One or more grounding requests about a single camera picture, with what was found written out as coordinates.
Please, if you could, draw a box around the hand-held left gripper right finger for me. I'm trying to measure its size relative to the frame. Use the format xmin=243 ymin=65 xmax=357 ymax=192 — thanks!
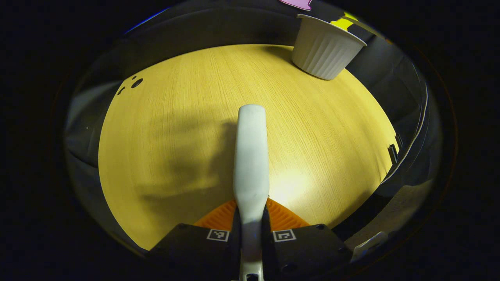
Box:
xmin=262 ymin=197 xmax=354 ymax=281

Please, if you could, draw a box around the white ribbed garbage bin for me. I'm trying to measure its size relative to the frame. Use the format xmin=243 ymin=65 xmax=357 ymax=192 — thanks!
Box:
xmin=291 ymin=14 xmax=368 ymax=81

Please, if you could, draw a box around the small grey broom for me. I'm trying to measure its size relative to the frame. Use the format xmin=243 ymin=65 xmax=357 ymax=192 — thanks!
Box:
xmin=233 ymin=104 xmax=271 ymax=281

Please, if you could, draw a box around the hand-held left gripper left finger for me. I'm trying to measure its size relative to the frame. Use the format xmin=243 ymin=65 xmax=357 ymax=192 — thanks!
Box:
xmin=146 ymin=198 xmax=241 ymax=281

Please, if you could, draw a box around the wooden desktop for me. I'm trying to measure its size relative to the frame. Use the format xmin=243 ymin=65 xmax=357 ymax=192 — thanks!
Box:
xmin=98 ymin=44 xmax=400 ymax=251

